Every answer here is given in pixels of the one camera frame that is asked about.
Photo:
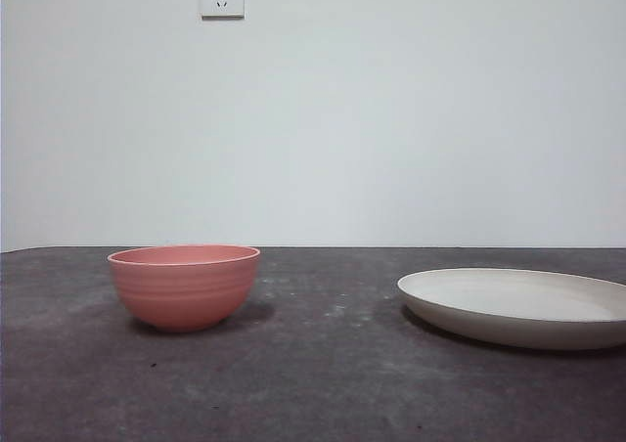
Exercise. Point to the red ribbed bowl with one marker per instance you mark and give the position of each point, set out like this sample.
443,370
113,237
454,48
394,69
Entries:
183,295

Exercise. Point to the white round plate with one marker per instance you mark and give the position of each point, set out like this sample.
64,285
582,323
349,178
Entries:
508,315

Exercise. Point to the dark grey felt table mat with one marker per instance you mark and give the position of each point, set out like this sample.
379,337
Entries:
313,388

